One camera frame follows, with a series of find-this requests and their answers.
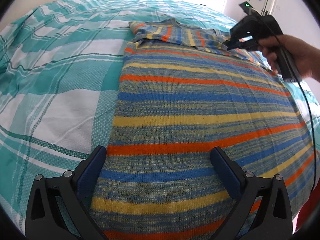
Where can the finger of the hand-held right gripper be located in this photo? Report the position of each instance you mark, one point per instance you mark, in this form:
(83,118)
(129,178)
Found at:
(233,45)

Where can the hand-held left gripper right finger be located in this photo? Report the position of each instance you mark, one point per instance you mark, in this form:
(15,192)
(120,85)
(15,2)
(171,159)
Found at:
(225,170)

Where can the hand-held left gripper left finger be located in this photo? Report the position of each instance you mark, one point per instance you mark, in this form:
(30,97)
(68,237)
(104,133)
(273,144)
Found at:
(91,170)

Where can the striped knit sweater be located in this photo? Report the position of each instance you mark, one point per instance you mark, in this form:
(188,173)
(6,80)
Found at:
(187,120)

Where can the person's right hand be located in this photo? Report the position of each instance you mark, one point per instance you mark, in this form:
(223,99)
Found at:
(305,55)

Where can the teal plaid bedspread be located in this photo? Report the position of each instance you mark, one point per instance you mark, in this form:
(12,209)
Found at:
(62,80)

